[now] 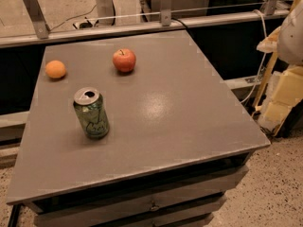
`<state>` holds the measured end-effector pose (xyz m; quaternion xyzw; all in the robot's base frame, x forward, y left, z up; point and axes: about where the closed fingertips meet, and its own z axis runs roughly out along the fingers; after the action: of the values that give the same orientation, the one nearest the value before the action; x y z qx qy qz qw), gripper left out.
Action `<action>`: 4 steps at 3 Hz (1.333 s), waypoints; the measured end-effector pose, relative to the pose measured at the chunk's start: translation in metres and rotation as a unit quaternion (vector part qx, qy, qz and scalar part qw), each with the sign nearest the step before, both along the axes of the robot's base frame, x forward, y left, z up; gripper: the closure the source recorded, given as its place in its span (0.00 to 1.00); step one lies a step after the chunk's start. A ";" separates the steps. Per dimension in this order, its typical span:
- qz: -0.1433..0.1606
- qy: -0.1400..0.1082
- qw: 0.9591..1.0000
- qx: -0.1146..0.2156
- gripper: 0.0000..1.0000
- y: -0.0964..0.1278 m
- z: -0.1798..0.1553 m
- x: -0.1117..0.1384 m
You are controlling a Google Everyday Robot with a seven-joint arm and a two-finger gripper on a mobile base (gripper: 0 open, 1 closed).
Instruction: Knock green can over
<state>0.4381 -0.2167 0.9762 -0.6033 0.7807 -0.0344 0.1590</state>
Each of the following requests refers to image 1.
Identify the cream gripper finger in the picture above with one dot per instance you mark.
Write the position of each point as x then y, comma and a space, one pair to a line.
269, 44

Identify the green soda can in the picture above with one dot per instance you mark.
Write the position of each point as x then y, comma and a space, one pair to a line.
89, 108

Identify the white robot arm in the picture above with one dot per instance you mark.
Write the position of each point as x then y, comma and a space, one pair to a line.
287, 39

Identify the red apple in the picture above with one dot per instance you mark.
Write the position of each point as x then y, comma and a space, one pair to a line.
124, 60

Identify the orange fruit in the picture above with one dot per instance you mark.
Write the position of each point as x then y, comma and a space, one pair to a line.
55, 69

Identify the grey drawer cabinet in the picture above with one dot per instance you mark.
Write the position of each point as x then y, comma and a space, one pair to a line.
184, 197

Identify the grey metal railing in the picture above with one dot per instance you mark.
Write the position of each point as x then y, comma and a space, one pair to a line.
16, 28

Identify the yellow wooden post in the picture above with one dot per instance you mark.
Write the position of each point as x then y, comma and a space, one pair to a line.
267, 72

